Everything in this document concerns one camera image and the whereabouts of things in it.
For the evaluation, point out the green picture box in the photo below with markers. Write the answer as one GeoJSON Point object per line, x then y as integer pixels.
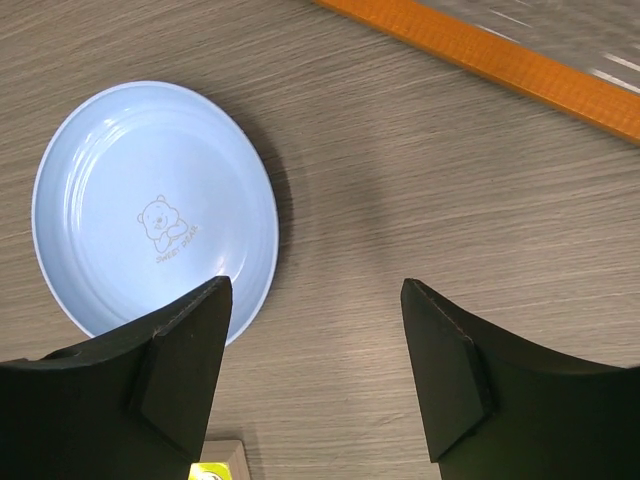
{"type": "Point", "coordinates": [221, 460]}

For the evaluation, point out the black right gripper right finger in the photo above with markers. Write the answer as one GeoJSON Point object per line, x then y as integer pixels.
{"type": "Point", "coordinates": [497, 406]}

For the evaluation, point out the light blue bear plate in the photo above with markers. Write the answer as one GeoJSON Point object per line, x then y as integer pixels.
{"type": "Point", "coordinates": [145, 191]}

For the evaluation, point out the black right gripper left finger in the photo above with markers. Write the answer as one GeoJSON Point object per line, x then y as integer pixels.
{"type": "Point", "coordinates": [133, 403]}

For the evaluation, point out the orange wooden shelf rack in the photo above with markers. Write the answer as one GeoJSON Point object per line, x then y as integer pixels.
{"type": "Point", "coordinates": [587, 97]}

